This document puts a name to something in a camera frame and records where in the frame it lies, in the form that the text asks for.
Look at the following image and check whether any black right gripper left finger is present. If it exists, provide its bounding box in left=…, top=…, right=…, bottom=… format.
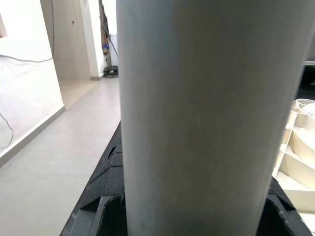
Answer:
left=60, top=120, right=126, bottom=236

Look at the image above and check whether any white plastic table leg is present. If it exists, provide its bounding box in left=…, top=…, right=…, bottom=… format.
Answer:
left=116, top=0, right=315, bottom=236

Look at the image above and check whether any broom with dark handle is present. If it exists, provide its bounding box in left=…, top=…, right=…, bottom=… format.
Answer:
left=99, top=0, right=119, bottom=59

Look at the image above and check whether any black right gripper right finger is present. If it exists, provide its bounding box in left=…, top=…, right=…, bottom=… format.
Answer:
left=255, top=176, right=309, bottom=236

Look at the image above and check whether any thin wall cable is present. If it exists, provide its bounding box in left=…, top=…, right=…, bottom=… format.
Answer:
left=0, top=0, right=55, bottom=63

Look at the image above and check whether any beige door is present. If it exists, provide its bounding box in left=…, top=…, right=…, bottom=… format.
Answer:
left=40, top=0, right=92, bottom=81

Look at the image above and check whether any white chest appliance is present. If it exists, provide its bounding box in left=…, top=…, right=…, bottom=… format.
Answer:
left=109, top=34, right=119, bottom=67

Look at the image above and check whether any white plastic children table top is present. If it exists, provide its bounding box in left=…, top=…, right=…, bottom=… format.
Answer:
left=272, top=98, right=315, bottom=236

